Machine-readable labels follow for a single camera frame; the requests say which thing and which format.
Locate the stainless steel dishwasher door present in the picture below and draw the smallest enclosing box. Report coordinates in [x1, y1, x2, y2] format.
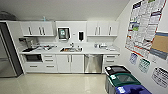
[83, 54, 104, 75]

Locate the small blue bottle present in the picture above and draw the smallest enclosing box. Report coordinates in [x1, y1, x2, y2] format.
[94, 43, 99, 50]

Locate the black soap dispenser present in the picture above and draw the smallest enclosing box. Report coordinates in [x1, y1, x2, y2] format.
[77, 31, 85, 43]

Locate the chrome faucet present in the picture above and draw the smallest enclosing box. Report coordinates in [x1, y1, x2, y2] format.
[68, 41, 75, 49]

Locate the steel sink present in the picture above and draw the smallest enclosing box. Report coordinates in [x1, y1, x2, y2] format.
[59, 47, 84, 54]

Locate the white sink base cabinet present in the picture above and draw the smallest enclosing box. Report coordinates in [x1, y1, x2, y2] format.
[55, 54, 85, 74]

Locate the steel paper towel dispenser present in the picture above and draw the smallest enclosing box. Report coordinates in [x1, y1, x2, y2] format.
[57, 27, 70, 42]

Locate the narrow white drawer stack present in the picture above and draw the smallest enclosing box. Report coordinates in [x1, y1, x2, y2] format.
[42, 54, 57, 73]
[102, 53, 120, 73]

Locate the dish tray with items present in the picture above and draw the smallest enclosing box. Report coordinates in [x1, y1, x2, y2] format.
[37, 44, 56, 52]

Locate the blue spray bottle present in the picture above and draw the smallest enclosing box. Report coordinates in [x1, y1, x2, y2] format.
[42, 15, 47, 23]

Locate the grey bin with green lid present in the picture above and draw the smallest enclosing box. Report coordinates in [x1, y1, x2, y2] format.
[108, 73, 141, 94]

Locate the black built-in microwave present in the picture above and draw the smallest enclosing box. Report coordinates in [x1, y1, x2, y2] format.
[24, 54, 44, 64]

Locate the wide white drawer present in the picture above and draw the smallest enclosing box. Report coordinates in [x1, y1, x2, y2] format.
[24, 62, 44, 73]

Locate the stainless steel fridge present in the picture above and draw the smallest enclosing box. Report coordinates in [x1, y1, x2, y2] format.
[0, 21, 23, 79]

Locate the small white wall notice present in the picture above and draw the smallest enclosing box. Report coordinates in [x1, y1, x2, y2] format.
[128, 52, 139, 66]
[137, 58, 151, 75]
[151, 66, 168, 90]

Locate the large wall poster board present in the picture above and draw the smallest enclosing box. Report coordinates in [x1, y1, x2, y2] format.
[124, 0, 168, 62]

